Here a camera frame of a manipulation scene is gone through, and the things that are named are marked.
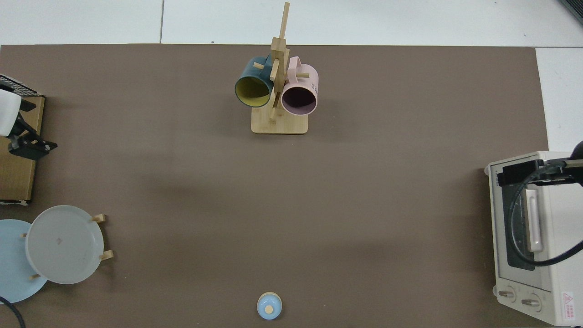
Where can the grey plate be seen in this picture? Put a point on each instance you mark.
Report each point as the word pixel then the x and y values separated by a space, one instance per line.
pixel 63 246

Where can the pale toaster oven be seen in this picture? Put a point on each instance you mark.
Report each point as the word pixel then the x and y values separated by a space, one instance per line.
pixel 565 273

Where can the light blue plate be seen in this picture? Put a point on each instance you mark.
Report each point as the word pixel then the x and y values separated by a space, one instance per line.
pixel 13 273

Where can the wooden plate rack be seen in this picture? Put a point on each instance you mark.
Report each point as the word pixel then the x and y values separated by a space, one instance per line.
pixel 107 255

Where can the dark grey flat object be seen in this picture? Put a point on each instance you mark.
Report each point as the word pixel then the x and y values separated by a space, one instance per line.
pixel 575 8

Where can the pink cup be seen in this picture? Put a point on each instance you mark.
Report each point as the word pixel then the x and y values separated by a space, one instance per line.
pixel 306 82

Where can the dark teal cup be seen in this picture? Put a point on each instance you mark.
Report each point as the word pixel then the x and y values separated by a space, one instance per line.
pixel 250 75

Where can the wooden cup stand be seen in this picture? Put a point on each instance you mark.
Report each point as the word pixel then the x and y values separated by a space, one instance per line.
pixel 278 125

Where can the brown table cloth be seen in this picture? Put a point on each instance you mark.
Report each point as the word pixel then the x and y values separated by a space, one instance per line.
pixel 273 205

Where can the small blue round bell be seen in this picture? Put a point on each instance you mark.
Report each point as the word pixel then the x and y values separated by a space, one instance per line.
pixel 269 306

